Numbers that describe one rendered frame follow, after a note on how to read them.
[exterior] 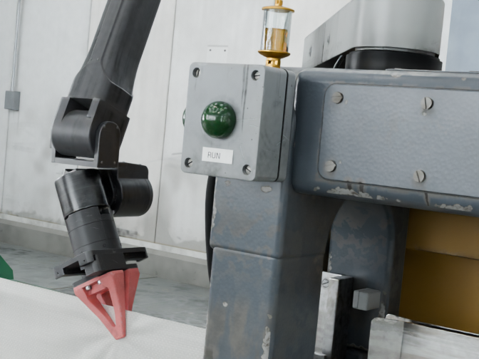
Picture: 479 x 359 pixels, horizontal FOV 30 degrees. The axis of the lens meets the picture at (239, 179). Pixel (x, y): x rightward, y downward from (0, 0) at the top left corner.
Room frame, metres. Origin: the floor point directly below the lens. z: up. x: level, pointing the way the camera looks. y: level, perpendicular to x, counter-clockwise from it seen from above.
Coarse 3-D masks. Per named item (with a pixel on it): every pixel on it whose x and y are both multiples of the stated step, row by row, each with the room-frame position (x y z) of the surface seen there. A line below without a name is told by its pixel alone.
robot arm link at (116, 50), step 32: (128, 0) 1.10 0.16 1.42; (160, 0) 1.14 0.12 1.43; (96, 32) 1.11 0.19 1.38; (128, 32) 1.10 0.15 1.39; (96, 64) 1.08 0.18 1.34; (128, 64) 1.10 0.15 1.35; (96, 96) 1.06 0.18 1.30; (128, 96) 1.09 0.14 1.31; (64, 128) 1.07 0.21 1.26; (96, 128) 1.05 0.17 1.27
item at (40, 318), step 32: (0, 288) 1.15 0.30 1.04; (32, 288) 1.12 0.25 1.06; (0, 320) 1.15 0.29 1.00; (32, 320) 1.11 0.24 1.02; (64, 320) 1.08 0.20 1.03; (96, 320) 1.05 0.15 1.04; (128, 320) 1.03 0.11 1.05; (160, 320) 1.00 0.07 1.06; (0, 352) 1.15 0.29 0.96; (32, 352) 1.11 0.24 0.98; (64, 352) 1.08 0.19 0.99; (96, 352) 1.05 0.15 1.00; (128, 352) 1.02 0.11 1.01; (160, 352) 1.00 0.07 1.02; (192, 352) 0.98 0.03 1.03
